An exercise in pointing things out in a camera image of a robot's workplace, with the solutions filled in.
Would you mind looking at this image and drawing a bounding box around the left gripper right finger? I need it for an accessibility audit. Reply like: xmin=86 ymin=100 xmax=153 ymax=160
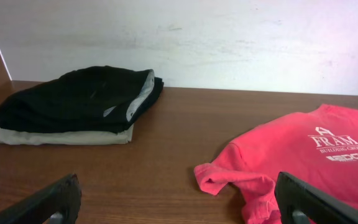
xmin=275 ymin=172 xmax=358 ymax=224

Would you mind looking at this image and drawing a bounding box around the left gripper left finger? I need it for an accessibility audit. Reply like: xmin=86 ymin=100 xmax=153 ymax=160
xmin=0 ymin=174 xmax=82 ymax=224

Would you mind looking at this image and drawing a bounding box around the red printed t-shirt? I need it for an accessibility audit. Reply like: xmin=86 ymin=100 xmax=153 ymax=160
xmin=194 ymin=105 xmax=358 ymax=223

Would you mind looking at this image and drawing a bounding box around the folded beige garment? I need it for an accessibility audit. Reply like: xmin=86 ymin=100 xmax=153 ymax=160
xmin=0 ymin=127 xmax=133 ymax=146

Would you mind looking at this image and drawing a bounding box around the folded black garment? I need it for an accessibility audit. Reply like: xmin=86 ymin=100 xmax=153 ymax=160
xmin=0 ymin=66 xmax=164 ymax=133

